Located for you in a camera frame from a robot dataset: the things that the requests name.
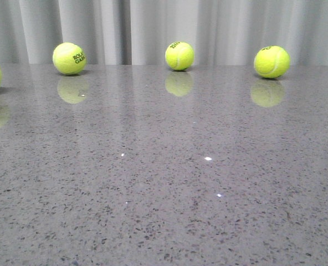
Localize middle yellow tennis ball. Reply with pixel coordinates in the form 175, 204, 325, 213
165, 42, 194, 70

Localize grey curtain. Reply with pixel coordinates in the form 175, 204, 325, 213
0, 1, 328, 65

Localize yellow tennis ball Roland Garros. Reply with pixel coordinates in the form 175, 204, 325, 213
53, 42, 86, 75

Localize right yellow tennis ball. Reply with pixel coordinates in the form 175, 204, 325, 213
254, 45, 290, 79

